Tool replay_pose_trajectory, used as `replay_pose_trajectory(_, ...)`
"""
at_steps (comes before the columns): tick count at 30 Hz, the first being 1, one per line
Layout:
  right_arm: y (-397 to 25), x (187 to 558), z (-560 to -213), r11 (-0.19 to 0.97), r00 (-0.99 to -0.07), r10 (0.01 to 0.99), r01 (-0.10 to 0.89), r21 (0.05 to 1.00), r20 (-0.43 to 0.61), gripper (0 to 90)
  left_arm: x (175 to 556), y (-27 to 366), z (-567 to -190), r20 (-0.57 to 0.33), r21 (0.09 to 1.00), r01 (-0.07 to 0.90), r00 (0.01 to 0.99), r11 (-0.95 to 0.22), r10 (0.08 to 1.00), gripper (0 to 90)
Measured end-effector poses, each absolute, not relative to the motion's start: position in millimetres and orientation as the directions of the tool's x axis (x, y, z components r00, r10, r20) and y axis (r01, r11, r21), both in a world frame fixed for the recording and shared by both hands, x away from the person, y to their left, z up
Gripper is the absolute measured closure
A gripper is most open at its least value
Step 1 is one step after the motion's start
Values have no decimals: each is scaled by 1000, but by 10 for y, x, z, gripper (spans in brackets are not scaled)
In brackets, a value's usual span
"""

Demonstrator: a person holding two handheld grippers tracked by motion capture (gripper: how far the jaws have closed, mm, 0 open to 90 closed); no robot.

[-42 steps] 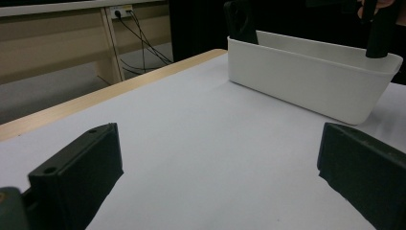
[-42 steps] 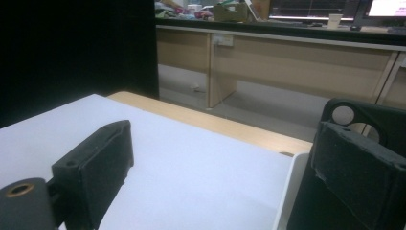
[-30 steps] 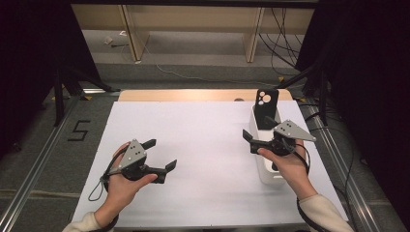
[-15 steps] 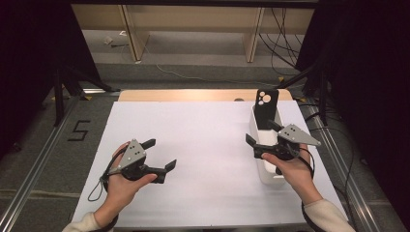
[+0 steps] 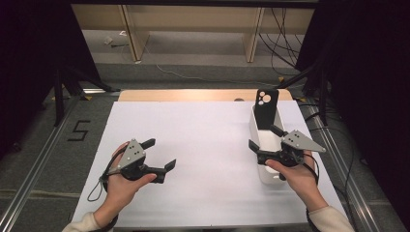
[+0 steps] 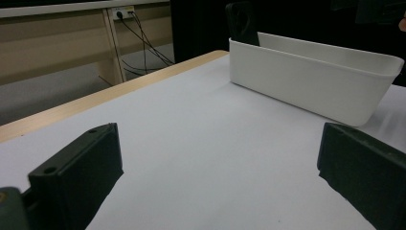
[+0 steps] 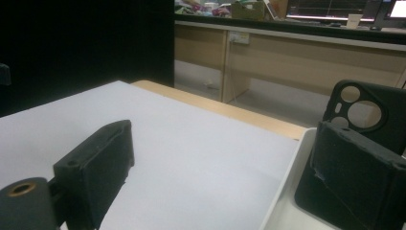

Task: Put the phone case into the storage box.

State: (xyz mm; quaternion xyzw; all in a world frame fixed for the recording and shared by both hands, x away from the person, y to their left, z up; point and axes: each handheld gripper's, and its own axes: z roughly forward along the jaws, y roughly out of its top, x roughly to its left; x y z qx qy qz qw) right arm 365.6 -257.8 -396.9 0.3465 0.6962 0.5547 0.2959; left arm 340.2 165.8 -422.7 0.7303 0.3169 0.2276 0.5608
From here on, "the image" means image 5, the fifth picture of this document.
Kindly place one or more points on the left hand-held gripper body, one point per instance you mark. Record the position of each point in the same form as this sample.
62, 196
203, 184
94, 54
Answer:
132, 156

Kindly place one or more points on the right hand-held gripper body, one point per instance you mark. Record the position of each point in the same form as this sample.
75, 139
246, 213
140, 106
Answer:
299, 141

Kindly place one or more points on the white plastic bin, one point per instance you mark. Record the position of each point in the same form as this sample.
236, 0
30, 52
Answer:
269, 141

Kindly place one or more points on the person's right hand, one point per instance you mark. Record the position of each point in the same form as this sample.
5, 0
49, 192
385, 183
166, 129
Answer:
301, 180

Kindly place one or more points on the person's left hand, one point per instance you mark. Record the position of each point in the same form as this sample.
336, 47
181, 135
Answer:
119, 193

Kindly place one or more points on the black metal stand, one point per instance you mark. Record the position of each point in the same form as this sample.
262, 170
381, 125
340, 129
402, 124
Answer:
59, 103
323, 103

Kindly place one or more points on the white table mat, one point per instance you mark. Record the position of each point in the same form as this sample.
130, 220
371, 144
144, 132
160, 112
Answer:
193, 135

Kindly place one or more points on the dark curtain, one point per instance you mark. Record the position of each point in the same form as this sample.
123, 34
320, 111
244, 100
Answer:
25, 48
370, 64

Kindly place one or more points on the light wooden shelf unit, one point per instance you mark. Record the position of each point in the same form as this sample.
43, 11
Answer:
193, 17

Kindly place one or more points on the aluminium floor rail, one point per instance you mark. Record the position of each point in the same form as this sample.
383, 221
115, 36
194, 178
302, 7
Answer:
29, 180
351, 196

